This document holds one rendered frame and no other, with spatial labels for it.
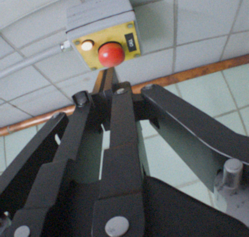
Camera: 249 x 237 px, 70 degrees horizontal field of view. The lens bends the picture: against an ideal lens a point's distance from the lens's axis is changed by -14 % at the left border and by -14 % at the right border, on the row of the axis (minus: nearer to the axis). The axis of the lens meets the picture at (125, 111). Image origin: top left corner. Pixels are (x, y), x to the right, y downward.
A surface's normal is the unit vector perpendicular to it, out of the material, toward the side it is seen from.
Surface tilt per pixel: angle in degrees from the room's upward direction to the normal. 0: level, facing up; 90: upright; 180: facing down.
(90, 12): 90
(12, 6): 90
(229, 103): 90
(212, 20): 90
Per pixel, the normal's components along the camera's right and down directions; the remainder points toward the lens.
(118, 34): 0.23, 0.91
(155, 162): -0.18, -0.31
